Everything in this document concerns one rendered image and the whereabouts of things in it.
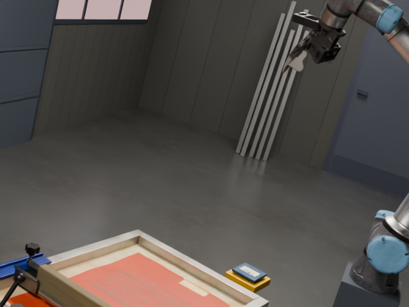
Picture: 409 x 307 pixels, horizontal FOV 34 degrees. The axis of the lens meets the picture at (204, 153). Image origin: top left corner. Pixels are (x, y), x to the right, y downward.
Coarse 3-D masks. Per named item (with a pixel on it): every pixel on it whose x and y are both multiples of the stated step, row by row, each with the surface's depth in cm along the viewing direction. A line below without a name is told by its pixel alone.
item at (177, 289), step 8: (168, 288) 220; (176, 288) 221; (184, 288) 223; (184, 296) 218; (192, 296) 219; (200, 296) 220; (208, 296) 222; (192, 304) 214; (200, 304) 215; (208, 304) 217; (216, 304) 218; (224, 304) 219
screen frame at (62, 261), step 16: (112, 240) 235; (128, 240) 240; (144, 240) 244; (64, 256) 214; (80, 256) 219; (96, 256) 227; (160, 256) 241; (176, 256) 237; (192, 272) 233; (208, 272) 231; (0, 288) 192; (224, 288) 227; (240, 288) 226; (256, 304) 218
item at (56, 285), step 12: (48, 276) 189; (60, 276) 188; (48, 288) 189; (60, 288) 187; (72, 288) 184; (84, 288) 185; (60, 300) 187; (72, 300) 185; (84, 300) 182; (96, 300) 181
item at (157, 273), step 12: (108, 264) 225; (120, 264) 227; (132, 264) 229; (144, 264) 231; (156, 264) 234; (84, 276) 213; (96, 276) 215; (144, 276) 223; (156, 276) 226; (168, 276) 228; (180, 276) 230; (12, 300) 189; (24, 300) 191; (36, 300) 192; (108, 300) 203
